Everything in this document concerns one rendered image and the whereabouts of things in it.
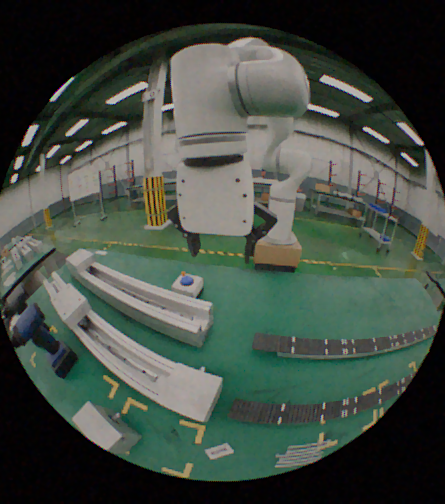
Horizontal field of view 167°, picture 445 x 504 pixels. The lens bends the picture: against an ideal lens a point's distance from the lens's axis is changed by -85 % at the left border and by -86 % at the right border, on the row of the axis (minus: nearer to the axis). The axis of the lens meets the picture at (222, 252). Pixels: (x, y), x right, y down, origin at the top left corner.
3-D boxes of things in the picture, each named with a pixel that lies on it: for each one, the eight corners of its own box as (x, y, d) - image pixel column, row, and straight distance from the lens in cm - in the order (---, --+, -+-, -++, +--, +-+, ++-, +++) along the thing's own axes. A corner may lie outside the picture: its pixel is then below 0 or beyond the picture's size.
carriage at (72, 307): (96, 314, 57) (86, 298, 53) (76, 336, 56) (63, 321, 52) (77, 297, 70) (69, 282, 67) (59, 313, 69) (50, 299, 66)
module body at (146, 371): (186, 375, 43) (178, 364, 35) (169, 406, 42) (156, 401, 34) (61, 284, 101) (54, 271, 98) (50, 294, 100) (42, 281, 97)
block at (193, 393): (225, 379, 42) (226, 367, 33) (207, 421, 40) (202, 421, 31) (190, 368, 43) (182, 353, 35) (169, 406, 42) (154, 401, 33)
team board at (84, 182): (72, 228, 656) (64, 176, 650) (79, 223, 692) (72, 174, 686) (102, 222, 562) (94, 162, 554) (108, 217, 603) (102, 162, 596)
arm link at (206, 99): (261, 133, 24) (201, 135, 27) (254, 58, 27) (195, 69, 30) (238, 132, 15) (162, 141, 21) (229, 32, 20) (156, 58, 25)
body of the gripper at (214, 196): (161, 159, 20) (178, 236, 24) (252, 153, 17) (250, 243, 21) (187, 150, 27) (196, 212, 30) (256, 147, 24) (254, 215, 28)
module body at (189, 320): (213, 321, 50) (212, 302, 44) (200, 348, 46) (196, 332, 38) (83, 266, 104) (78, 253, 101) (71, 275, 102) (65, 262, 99)
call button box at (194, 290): (204, 290, 60) (203, 276, 56) (192, 309, 54) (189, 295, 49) (184, 285, 63) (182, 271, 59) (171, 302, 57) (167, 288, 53)
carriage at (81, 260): (98, 266, 82) (93, 253, 79) (81, 279, 79) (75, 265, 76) (85, 259, 96) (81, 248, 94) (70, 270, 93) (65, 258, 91)
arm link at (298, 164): (272, 196, 83) (274, 149, 83) (309, 203, 82) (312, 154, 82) (266, 199, 72) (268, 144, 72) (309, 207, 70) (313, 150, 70)
